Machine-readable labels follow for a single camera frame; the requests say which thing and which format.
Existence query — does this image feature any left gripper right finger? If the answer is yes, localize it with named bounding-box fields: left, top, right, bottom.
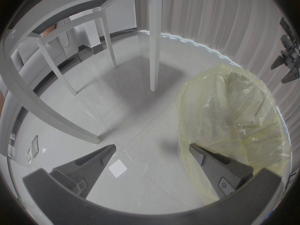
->
left=189, top=144, right=255, bottom=200

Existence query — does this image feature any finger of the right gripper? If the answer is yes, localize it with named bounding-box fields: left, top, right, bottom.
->
left=281, top=68, right=300, bottom=83
left=271, top=55, right=285, bottom=70

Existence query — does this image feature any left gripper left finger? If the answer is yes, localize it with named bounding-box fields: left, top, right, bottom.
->
left=50, top=144, right=116, bottom=199

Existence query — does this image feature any yellow plastic bag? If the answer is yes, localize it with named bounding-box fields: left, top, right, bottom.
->
left=176, top=63, right=292, bottom=206

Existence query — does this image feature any white trash bin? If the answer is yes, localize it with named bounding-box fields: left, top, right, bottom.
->
left=179, top=72, right=282, bottom=173

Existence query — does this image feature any white curtain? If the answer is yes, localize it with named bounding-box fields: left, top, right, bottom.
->
left=160, top=0, right=300, bottom=126

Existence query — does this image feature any pale grey sofa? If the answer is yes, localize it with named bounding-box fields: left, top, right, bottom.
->
left=9, top=20, right=94, bottom=88

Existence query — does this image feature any white chair with grey padding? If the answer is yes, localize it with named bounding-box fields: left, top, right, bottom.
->
left=0, top=0, right=163, bottom=145

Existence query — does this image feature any grey cushion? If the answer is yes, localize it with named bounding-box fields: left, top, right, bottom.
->
left=10, top=49, right=24, bottom=70

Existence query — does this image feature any orange object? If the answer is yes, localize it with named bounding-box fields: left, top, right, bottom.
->
left=40, top=24, right=57, bottom=36

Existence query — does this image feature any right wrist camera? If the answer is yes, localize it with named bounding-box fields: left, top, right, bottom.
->
left=281, top=35, right=296, bottom=48

